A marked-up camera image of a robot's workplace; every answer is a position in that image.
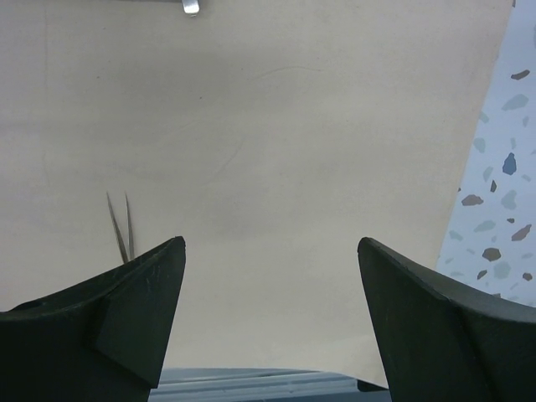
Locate beige cloth wrap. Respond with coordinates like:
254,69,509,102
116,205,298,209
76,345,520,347
1,1,513,384

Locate aluminium front rail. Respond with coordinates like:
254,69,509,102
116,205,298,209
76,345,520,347
149,368,391,401

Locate steel tweezers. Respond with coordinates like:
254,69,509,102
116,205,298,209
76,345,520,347
106,190,136,265

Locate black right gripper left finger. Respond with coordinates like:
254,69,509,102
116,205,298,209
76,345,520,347
1,236,185,401

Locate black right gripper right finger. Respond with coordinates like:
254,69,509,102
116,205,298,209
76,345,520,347
357,237,535,401

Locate steel instrument tray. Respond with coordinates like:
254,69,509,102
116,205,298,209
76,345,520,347
116,0,210,18

